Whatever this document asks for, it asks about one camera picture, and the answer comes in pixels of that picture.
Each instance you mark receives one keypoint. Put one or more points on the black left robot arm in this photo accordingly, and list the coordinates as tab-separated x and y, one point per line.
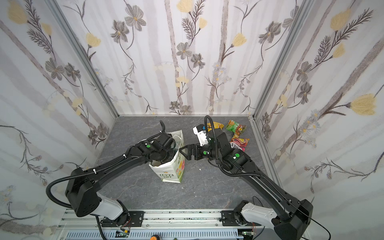
83	186

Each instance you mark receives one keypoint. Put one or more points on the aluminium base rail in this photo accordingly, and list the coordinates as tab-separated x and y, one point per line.
202	224

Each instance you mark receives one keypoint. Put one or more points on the green snack packet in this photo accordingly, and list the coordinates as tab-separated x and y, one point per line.
235	127

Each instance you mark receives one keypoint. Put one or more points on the aluminium corner post left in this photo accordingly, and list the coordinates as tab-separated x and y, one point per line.
80	52

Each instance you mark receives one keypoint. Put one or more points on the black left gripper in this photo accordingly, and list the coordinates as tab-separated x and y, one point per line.
167	147

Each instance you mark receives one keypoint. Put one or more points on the white floral paper bag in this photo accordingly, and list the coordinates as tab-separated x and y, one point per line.
171	170

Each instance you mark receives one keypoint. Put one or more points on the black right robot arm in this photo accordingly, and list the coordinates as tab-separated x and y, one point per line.
286	215

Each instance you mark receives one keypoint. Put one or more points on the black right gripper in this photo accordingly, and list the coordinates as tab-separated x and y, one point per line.
194	152

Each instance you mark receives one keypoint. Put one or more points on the small yellow snack packet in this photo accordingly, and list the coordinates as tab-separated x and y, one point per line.
216	126

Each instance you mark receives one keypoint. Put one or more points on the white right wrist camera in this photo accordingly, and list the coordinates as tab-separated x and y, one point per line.
200	132

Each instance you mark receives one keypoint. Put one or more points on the orange red snack packet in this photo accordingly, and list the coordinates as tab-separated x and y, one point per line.
239	143

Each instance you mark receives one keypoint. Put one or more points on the aluminium corner post right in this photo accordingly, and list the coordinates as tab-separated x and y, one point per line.
285	51

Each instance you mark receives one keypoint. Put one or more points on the aluminium corner post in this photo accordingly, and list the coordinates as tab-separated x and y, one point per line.
285	51
80	52

